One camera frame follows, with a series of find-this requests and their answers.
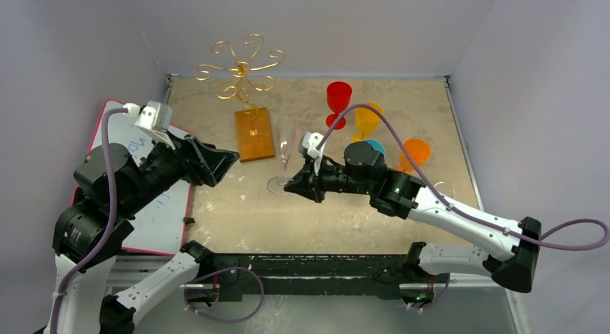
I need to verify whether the orange plastic wine glass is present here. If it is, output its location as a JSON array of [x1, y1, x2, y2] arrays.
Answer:
[[396, 138, 432, 173]]

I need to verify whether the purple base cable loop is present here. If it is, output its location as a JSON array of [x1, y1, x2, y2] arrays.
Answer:
[[183, 266, 265, 324]]

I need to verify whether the gold wire wine glass rack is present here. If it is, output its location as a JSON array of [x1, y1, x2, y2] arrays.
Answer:
[[191, 33, 286, 118]]

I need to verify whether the blue plastic wine glass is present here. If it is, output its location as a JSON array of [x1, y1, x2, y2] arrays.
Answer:
[[363, 139, 386, 157]]

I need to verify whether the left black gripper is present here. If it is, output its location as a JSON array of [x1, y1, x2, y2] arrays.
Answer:
[[120, 126, 240, 215]]

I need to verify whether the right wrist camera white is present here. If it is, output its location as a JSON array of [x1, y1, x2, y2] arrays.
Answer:
[[299, 132, 325, 176]]

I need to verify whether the clear wine glass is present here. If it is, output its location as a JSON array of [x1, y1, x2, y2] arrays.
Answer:
[[267, 118, 296, 195], [433, 181, 456, 199]]

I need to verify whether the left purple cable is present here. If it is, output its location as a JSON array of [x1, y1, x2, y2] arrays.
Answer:
[[47, 107, 130, 334]]

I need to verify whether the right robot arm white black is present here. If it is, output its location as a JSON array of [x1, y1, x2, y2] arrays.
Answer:
[[284, 142, 542, 293]]

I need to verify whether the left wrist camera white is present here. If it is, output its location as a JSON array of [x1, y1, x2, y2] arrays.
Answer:
[[122, 101, 176, 150]]

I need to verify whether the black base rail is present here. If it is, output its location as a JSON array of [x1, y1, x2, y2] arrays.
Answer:
[[180, 241, 449, 303]]

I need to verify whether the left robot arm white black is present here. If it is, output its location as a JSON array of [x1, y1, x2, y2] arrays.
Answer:
[[45, 135, 239, 333]]

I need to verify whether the red plastic wine glass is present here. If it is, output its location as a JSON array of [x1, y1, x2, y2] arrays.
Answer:
[[325, 81, 352, 127]]

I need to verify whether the whiteboard with pink frame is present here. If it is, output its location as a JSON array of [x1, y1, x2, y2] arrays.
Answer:
[[70, 99, 197, 256]]

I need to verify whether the yellow plastic wine glass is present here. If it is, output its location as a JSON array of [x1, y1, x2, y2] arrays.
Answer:
[[350, 107, 381, 143]]

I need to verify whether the wooden rack base board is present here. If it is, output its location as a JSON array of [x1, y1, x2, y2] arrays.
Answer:
[[235, 107, 276, 163]]

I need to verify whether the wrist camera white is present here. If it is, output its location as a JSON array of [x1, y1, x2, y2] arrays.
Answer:
[[299, 132, 325, 176], [122, 101, 176, 150]]

